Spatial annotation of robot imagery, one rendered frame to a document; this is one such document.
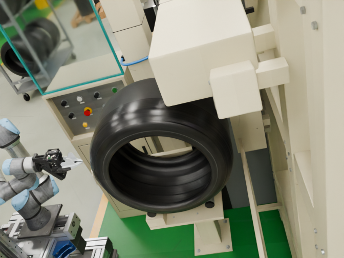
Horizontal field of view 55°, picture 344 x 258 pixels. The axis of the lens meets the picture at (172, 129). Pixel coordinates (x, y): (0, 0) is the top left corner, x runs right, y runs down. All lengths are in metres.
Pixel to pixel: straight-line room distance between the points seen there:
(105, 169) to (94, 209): 1.80
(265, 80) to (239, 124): 0.81
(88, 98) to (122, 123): 0.97
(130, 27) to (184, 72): 0.67
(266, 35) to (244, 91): 0.20
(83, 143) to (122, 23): 1.13
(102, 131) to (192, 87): 0.54
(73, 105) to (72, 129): 0.21
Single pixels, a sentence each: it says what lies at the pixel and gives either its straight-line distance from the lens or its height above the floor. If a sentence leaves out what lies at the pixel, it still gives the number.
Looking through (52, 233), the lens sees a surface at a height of 0.66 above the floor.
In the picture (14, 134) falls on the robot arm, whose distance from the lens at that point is 1.99.
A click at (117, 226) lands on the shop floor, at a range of 2.90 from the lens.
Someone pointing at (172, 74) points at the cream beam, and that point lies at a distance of 0.82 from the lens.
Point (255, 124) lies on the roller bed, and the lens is 1.63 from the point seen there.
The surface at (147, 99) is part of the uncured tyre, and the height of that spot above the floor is 1.49.
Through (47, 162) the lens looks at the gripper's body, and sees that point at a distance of 1.56.
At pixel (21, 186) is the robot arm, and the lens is 1.71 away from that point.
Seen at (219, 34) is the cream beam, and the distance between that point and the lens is 0.80.
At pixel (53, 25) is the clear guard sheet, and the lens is 1.97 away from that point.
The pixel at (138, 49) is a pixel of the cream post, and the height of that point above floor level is 1.55.
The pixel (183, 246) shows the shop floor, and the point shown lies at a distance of 2.57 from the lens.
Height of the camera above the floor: 2.11
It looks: 36 degrees down
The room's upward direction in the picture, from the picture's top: 21 degrees counter-clockwise
